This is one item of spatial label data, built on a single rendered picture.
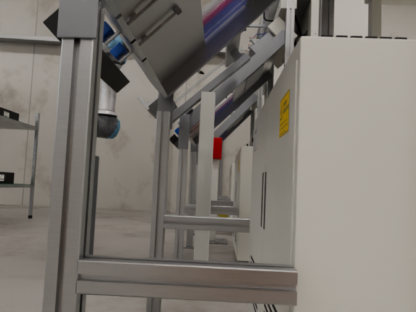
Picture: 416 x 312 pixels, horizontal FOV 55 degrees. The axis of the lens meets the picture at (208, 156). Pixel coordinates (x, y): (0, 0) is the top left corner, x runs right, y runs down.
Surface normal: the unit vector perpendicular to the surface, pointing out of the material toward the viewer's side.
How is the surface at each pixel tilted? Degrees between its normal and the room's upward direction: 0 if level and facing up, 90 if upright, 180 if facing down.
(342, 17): 90
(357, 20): 90
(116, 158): 90
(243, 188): 90
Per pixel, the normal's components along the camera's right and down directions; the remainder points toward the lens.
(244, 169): -0.03, -0.07
